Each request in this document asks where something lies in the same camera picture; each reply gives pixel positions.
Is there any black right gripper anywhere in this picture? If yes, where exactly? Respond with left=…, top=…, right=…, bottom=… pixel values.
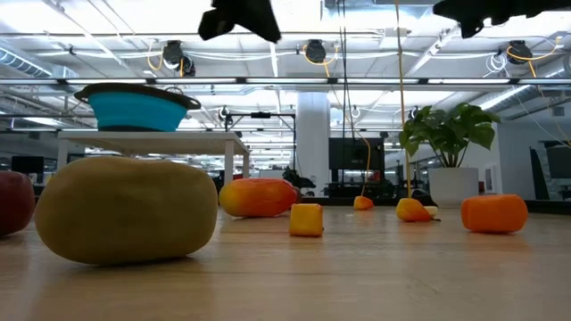
left=433, top=0, right=509, bottom=39

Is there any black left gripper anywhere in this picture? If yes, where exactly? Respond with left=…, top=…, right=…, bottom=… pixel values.
left=198, top=0, right=282, bottom=45

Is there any blue collapsible bowl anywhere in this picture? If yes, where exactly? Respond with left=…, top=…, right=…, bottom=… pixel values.
left=73, top=82, right=203, bottom=133

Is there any red yellow toy mango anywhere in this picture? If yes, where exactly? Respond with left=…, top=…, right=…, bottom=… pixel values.
left=218, top=177, right=299, bottom=218

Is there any orange yellow fruit wedge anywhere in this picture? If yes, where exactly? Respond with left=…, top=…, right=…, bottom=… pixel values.
left=395, top=197, right=433, bottom=223

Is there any orange toy fruit chunk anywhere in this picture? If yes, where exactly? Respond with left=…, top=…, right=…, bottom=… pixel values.
left=460, top=193, right=530, bottom=235

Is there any small orange fruit piece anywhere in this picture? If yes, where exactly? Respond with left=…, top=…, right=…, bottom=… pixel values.
left=352, top=195, right=376, bottom=211

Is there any brown toy kiwi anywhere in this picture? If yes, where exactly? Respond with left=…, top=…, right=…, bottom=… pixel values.
left=34, top=155, right=219, bottom=267

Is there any yellow orange fruit cube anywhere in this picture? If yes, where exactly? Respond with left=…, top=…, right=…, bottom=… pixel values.
left=288, top=202, right=325, bottom=238

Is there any green potted plant, white pot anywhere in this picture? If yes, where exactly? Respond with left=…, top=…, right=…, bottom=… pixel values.
left=398, top=102, right=502, bottom=209

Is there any white perforated metal shelf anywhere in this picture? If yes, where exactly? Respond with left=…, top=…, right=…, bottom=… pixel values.
left=56, top=130, right=252, bottom=186

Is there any black office monitor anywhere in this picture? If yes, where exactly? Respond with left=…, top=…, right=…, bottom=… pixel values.
left=11, top=155, right=46, bottom=175
left=529, top=140, right=571, bottom=202

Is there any black ceiling cable reel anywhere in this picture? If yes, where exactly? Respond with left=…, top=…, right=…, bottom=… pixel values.
left=302, top=38, right=340, bottom=66
left=161, top=39, right=197, bottom=78
left=506, top=38, right=563, bottom=66

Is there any black background camera rig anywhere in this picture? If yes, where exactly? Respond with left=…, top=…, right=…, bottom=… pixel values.
left=224, top=111, right=298, bottom=170

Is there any black hanging cable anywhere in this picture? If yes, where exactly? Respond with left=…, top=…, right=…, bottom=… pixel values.
left=336, top=0, right=350, bottom=140

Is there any black wall screen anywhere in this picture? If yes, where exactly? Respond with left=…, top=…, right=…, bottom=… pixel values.
left=328, top=136, right=385, bottom=171

